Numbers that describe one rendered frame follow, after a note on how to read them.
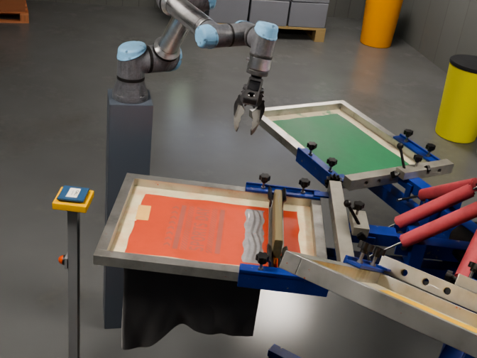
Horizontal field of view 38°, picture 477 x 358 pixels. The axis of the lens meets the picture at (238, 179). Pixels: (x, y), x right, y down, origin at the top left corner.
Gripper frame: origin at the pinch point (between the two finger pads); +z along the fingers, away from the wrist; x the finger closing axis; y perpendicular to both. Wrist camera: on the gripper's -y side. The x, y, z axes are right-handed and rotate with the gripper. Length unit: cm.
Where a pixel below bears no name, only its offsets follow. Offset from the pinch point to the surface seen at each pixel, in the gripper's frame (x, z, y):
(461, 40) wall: -199, -13, 534
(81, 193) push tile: 56, 44, 22
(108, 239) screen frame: 37, 46, -8
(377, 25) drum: -119, -4, 607
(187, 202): 16, 41, 29
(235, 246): -5.7, 43.5, 4.1
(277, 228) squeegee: -18.6, 32.2, 1.4
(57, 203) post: 63, 47, 15
